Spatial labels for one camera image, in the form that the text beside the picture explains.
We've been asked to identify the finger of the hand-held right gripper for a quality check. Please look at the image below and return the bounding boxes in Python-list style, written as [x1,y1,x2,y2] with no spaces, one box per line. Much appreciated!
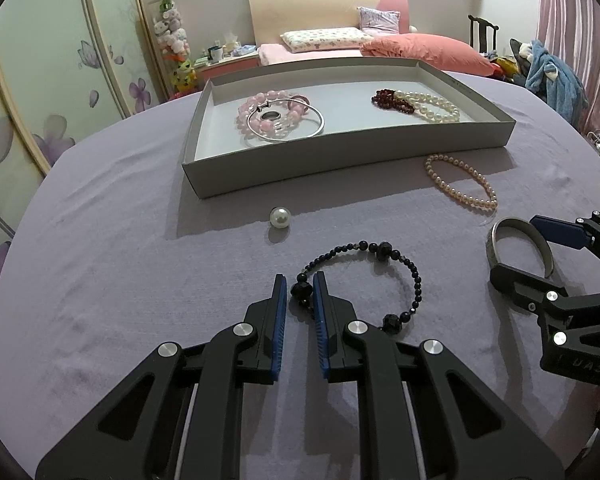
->
[490,263,600,329]
[528,211,600,281]

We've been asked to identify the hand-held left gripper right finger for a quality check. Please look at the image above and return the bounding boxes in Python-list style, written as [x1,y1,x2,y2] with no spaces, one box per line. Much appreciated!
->
[311,271,566,480]

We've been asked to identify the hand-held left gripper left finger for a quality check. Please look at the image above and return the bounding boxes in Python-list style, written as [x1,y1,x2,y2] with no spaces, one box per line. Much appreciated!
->
[35,273,288,480]

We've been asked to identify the wide silver cuff bangle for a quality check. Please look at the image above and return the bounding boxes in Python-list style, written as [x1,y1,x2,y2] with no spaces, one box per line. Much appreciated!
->
[489,216,556,279]

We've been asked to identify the dark beaded bracelet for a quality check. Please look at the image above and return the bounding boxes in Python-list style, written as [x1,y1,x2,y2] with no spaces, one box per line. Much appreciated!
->
[289,239,424,336]

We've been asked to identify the small pink pearl bracelet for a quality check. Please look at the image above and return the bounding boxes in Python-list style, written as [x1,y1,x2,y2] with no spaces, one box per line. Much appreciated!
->
[423,153,500,211]

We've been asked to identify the white pearl bracelet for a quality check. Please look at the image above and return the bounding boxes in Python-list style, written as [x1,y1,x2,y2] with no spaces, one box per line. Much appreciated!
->
[393,89,461,125]

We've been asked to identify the grey cardboard tray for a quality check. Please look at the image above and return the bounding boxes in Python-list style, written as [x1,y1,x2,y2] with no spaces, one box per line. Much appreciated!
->
[181,56,517,200]

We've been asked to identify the thin silver bangle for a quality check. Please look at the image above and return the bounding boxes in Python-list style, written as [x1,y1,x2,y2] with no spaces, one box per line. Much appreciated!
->
[246,99,327,149]

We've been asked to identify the dark red bead bracelet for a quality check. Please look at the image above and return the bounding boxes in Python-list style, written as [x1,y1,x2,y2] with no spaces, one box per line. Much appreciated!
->
[371,88,416,114]

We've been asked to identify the large pink bead bracelet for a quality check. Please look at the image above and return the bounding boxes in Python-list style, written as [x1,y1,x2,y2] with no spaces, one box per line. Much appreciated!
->
[236,88,314,141]

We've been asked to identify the loose white pearl bead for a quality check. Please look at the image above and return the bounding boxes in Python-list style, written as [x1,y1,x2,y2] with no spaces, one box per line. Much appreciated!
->
[269,205,294,231]

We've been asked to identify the colourful toys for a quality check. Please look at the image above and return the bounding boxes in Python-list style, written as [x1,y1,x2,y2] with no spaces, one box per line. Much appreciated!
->
[492,52,526,79]

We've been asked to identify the pink curtain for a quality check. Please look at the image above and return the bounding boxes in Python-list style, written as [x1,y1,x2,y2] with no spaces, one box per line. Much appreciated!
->
[536,0,600,137]

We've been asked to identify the dark wooden chair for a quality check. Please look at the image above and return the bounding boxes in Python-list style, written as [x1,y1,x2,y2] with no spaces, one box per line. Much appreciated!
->
[467,13,499,56]

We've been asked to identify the pink nightstand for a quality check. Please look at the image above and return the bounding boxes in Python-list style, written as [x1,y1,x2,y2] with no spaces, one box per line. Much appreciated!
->
[192,52,260,94]

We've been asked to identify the pink bed sheet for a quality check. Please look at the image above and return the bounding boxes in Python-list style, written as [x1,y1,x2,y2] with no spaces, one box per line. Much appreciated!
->
[257,42,367,67]

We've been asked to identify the purple print pillow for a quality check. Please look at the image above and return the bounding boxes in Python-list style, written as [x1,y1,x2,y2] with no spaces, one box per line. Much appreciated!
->
[357,6,401,34]

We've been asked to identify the white patterned pillow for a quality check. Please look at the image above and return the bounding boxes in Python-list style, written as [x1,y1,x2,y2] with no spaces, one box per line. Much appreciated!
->
[279,27,376,55]

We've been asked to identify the clear tube of plush toys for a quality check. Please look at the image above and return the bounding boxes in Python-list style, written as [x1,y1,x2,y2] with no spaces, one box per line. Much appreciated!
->
[149,0,199,96]

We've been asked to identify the floral glass wardrobe door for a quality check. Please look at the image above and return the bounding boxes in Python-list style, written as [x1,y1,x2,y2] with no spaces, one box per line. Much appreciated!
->
[82,0,161,117]
[0,30,46,361]
[0,0,131,176]

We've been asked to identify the cream and pink headboard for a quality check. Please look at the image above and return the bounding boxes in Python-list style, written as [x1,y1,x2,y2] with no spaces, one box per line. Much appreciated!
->
[246,0,411,51]

